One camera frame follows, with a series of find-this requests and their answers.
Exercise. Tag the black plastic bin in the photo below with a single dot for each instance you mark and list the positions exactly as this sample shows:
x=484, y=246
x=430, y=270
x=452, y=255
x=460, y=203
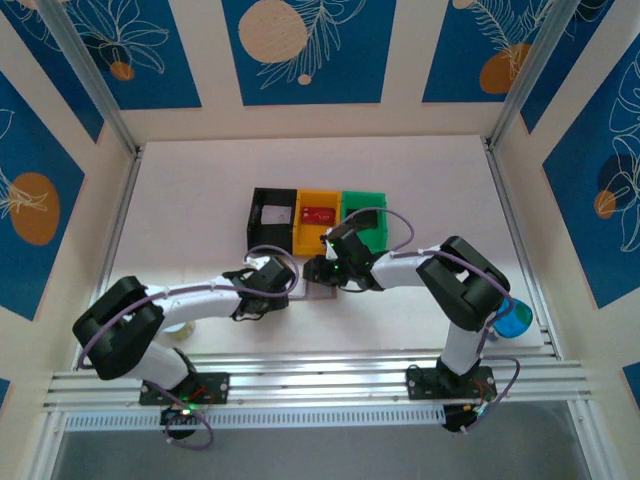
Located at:
x=255, y=220

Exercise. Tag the blue plastic cup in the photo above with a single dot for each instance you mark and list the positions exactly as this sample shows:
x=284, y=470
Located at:
x=515, y=322

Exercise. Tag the black card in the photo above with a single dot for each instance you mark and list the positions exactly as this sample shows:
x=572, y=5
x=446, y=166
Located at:
x=370, y=220

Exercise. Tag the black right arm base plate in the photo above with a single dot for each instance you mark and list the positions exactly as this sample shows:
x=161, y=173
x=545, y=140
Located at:
x=417, y=382

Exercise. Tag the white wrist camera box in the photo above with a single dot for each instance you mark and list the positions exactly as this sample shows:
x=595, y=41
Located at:
x=254, y=264
x=330, y=250

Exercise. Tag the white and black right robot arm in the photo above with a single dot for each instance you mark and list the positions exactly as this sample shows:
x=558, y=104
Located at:
x=400, y=272

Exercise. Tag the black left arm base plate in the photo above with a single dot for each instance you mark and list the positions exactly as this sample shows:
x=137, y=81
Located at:
x=217, y=387

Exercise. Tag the red printed card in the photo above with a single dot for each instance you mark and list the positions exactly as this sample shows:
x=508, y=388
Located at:
x=317, y=215

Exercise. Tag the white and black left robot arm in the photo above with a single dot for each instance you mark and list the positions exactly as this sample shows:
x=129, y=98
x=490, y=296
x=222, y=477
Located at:
x=190, y=302

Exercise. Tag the aluminium frame post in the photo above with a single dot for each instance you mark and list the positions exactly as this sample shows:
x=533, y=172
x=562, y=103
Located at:
x=90, y=75
x=531, y=75

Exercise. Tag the yellow plastic bin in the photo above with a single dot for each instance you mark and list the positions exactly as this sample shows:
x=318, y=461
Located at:
x=307, y=245

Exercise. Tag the white card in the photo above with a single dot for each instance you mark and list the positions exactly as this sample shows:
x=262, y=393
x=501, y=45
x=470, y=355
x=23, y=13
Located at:
x=276, y=214

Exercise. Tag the aluminium mounting rail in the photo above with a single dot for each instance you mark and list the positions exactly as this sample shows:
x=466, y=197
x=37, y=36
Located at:
x=325, y=380

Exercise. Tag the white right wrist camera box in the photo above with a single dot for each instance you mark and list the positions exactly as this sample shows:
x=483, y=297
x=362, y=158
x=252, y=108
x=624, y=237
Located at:
x=330, y=250

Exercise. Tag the aluminium table side rail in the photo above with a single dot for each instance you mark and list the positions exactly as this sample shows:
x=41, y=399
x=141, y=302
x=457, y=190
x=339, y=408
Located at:
x=120, y=220
x=501, y=180

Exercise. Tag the black controller board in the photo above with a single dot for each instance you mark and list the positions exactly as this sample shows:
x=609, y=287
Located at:
x=455, y=420
x=177, y=417

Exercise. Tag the blue floral wall panel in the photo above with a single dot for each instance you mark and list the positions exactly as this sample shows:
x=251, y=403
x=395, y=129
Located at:
x=450, y=75
x=50, y=85
x=575, y=240
x=150, y=75
x=350, y=75
x=50, y=280
x=575, y=60

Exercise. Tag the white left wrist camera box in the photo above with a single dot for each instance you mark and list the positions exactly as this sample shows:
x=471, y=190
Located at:
x=254, y=264

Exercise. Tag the printed tin can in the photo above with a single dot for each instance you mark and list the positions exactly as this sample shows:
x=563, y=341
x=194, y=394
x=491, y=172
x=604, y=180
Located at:
x=182, y=331

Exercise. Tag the green plastic bin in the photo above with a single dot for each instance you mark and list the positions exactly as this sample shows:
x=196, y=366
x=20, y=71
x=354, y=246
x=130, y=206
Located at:
x=362, y=199

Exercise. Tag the tan leather card holder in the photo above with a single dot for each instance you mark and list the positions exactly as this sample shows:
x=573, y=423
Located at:
x=320, y=294

